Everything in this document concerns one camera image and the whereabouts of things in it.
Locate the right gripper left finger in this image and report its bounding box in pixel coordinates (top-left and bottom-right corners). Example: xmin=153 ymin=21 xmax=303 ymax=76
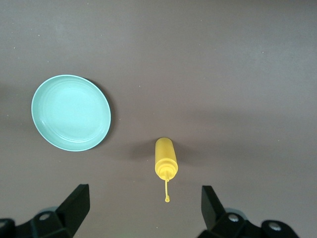
xmin=0 ymin=183 xmax=90 ymax=238

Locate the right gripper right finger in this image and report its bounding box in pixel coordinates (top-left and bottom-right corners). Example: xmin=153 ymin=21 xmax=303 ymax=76
xmin=198 ymin=185 xmax=305 ymax=238

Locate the yellow mustard squeeze bottle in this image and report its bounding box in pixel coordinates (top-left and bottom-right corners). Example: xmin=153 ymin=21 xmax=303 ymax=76
xmin=155 ymin=137 xmax=178 ymax=203

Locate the mint green plate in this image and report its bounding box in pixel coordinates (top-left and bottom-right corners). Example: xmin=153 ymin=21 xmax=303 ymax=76
xmin=31 ymin=74 xmax=111 ymax=152

